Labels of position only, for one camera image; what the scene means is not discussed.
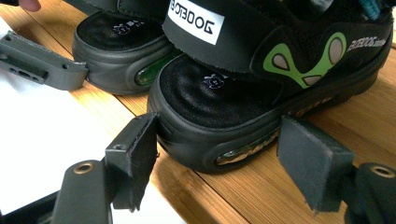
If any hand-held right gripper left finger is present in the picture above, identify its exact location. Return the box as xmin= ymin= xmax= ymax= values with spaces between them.
xmin=105 ymin=112 xmax=160 ymax=213

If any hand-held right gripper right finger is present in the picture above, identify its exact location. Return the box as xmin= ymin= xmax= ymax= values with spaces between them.
xmin=276 ymin=115 xmax=357 ymax=215

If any wooden three-tier shoe rack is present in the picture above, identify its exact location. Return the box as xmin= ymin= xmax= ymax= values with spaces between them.
xmin=0 ymin=0 xmax=396 ymax=224

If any black green sandal shoe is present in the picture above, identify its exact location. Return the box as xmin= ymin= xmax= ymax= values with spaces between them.
xmin=64 ymin=0 xmax=185 ymax=96
xmin=147 ymin=0 xmax=395 ymax=175

